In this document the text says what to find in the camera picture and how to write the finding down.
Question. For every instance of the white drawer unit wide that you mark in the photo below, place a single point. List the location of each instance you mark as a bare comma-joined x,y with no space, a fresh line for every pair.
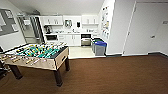
61,38

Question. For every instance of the white drawer unit narrow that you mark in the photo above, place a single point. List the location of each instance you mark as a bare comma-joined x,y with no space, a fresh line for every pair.
94,35

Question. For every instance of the white paper sheet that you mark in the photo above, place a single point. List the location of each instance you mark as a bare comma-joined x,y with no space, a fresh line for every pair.
8,14
14,27

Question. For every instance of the large colourful wall poster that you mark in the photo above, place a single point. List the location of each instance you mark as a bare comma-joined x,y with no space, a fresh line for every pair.
105,23

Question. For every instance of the stainless steel dishwasher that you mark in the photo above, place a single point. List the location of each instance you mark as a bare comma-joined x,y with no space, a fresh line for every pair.
86,40

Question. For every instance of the black coffee machine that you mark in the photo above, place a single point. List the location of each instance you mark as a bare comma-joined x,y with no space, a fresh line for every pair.
47,29

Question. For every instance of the green foosball gaming table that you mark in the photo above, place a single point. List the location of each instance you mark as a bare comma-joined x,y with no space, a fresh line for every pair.
36,55

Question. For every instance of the black built-in microwave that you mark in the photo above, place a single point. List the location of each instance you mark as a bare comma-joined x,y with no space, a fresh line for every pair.
51,37

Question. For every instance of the grey bin green lid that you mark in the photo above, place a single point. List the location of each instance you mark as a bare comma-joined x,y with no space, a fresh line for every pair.
96,41

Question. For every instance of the stainless steel refrigerator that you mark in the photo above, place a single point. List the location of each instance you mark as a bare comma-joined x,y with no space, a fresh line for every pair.
31,30

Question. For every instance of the white wall cabinet wide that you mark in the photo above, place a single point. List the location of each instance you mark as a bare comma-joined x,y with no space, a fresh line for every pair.
90,19

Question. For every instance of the white room door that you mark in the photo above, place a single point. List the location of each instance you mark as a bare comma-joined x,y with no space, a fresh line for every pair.
146,28

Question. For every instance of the grey bulletin board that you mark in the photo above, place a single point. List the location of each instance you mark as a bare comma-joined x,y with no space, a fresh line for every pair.
6,26

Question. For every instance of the white two-door base cabinet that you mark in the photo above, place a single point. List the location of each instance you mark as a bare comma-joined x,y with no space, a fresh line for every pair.
73,40

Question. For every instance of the white paper notice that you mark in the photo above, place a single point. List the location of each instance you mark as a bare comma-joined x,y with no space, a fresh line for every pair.
26,22

